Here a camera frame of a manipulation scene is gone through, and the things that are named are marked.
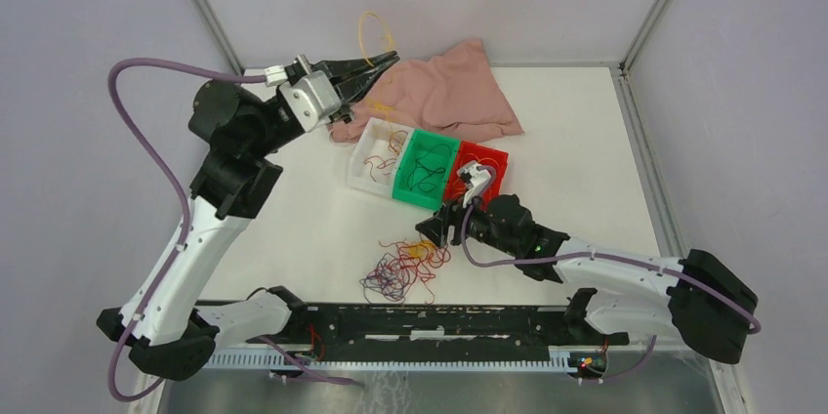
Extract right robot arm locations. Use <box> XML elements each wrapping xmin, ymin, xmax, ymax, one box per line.
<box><xmin>415</xmin><ymin>163</ymin><xmax>762</xmax><ymax>364</ymax></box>

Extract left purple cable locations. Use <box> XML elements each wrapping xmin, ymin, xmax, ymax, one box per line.
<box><xmin>106</xmin><ymin>58</ymin><xmax>289</xmax><ymax>403</ymax></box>

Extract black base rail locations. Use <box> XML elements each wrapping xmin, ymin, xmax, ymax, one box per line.
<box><xmin>266</xmin><ymin>302</ymin><xmax>630</xmax><ymax>363</ymax></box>

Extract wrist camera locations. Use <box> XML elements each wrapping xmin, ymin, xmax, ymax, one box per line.
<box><xmin>278</xmin><ymin>55</ymin><xmax>343</xmax><ymax>133</ymax></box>
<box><xmin>456</xmin><ymin>161</ymin><xmax>497</xmax><ymax>207</ymax></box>

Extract red cables in white bin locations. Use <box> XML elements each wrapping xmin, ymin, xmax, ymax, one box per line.
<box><xmin>361</xmin><ymin>129</ymin><xmax>409</xmax><ymax>189</ymax></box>

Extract red plastic bin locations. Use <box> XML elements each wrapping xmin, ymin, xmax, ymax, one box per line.
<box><xmin>440</xmin><ymin>141</ymin><xmax>511</xmax><ymax>209</ymax></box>

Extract yellow cable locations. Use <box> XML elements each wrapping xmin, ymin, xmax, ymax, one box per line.
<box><xmin>357</xmin><ymin>10</ymin><xmax>399</xmax><ymax>121</ymax></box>

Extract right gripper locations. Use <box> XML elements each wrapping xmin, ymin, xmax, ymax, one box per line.
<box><xmin>415</xmin><ymin>186</ymin><xmax>518</xmax><ymax>257</ymax></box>

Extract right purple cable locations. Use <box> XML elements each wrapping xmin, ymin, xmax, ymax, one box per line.
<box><xmin>460</xmin><ymin>165</ymin><xmax>763</xmax><ymax>335</ymax></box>

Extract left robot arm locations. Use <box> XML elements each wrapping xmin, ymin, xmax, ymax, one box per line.
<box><xmin>97</xmin><ymin>51</ymin><xmax>399</xmax><ymax>381</ymax></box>

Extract green plastic bin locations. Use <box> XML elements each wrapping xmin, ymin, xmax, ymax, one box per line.
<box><xmin>392</xmin><ymin>129</ymin><xmax>461</xmax><ymax>211</ymax></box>

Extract black cables in green bin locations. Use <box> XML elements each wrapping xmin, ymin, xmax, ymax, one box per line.
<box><xmin>405</xmin><ymin>142</ymin><xmax>454</xmax><ymax>195</ymax></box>

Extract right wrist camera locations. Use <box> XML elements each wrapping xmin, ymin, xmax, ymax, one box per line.
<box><xmin>456</xmin><ymin>161</ymin><xmax>497</xmax><ymax>207</ymax></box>

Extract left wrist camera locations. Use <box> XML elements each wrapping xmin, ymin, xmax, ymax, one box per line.
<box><xmin>278</xmin><ymin>55</ymin><xmax>343</xmax><ymax>133</ymax></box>

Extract translucent white bin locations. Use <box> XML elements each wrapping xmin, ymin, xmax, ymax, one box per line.
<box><xmin>345</xmin><ymin>118</ymin><xmax>415</xmax><ymax>198</ymax></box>

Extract yellow cables in red bin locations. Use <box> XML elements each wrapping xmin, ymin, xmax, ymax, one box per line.
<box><xmin>446</xmin><ymin>146</ymin><xmax>506</xmax><ymax>202</ymax></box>

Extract coloured cable pile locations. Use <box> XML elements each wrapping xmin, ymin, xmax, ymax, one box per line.
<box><xmin>359</xmin><ymin>237</ymin><xmax>453</xmax><ymax>307</ymax></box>

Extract pink cloth shorts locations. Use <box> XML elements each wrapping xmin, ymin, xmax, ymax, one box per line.
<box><xmin>328</xmin><ymin>37</ymin><xmax>524</xmax><ymax>143</ymax></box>

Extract white cable duct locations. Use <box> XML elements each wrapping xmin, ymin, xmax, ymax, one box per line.
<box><xmin>203</xmin><ymin>346</ymin><xmax>577</xmax><ymax>374</ymax></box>

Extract purple cable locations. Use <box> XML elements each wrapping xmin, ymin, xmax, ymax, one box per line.
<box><xmin>106</xmin><ymin>58</ymin><xmax>289</xmax><ymax>403</ymax></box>
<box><xmin>460</xmin><ymin>165</ymin><xmax>763</xmax><ymax>335</ymax></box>

